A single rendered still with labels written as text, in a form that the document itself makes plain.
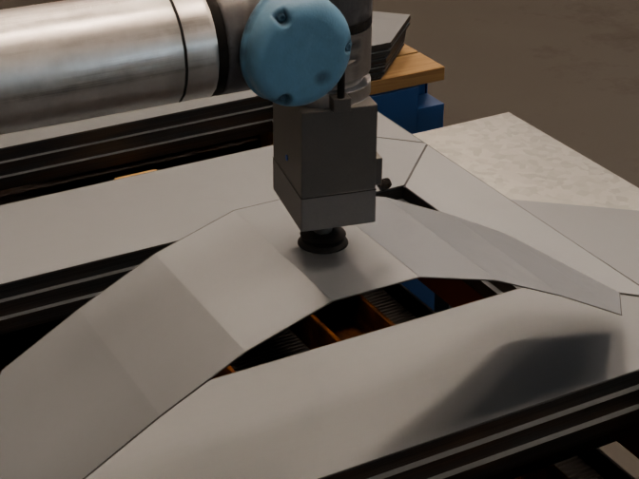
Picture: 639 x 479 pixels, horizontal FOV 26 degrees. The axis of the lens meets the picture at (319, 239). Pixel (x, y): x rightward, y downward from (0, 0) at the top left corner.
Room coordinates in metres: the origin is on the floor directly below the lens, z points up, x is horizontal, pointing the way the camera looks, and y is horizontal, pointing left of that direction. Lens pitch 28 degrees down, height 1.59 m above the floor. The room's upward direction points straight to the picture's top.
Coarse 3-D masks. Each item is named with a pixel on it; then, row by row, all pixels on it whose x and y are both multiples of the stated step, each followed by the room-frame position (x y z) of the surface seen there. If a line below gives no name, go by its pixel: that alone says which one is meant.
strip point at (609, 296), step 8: (528, 248) 1.21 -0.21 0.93; (544, 256) 1.21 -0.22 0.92; (552, 264) 1.18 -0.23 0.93; (560, 264) 1.20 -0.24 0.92; (560, 272) 1.16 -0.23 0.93; (568, 272) 1.18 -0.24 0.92; (576, 272) 1.20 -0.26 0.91; (576, 280) 1.15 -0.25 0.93; (584, 280) 1.17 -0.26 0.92; (592, 280) 1.19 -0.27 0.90; (584, 288) 1.13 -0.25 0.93; (592, 288) 1.15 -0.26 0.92; (600, 288) 1.17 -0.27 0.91; (608, 288) 1.19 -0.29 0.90; (600, 296) 1.13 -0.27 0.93; (608, 296) 1.15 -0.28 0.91; (616, 296) 1.17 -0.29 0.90; (608, 304) 1.10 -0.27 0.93; (616, 304) 1.12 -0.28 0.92
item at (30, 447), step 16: (0, 384) 0.97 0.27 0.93; (0, 400) 0.95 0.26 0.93; (16, 400) 0.94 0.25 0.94; (0, 416) 0.93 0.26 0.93; (16, 416) 0.92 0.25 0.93; (32, 416) 0.92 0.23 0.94; (0, 432) 0.91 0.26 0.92; (16, 432) 0.91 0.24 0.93; (32, 432) 0.90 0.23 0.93; (0, 448) 0.90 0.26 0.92; (16, 448) 0.89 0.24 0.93; (32, 448) 0.88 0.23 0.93; (48, 448) 0.88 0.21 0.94; (0, 464) 0.88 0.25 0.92; (16, 464) 0.87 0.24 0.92; (32, 464) 0.87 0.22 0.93; (48, 464) 0.86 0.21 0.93
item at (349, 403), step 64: (128, 128) 1.68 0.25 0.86; (192, 128) 1.72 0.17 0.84; (256, 128) 1.75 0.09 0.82; (384, 192) 1.48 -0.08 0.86; (128, 256) 1.32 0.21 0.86; (0, 320) 1.24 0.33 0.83; (448, 320) 1.18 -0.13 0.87; (512, 320) 1.18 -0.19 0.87; (576, 320) 1.18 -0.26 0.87; (256, 384) 1.07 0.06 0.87; (320, 384) 1.07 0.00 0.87; (384, 384) 1.07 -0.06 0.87; (448, 384) 1.07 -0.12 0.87; (512, 384) 1.07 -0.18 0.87; (576, 384) 1.07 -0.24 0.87; (128, 448) 0.97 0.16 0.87; (192, 448) 0.97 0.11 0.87; (256, 448) 0.97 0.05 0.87; (320, 448) 0.97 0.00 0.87; (384, 448) 0.97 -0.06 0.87; (448, 448) 0.99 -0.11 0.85; (512, 448) 1.02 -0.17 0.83
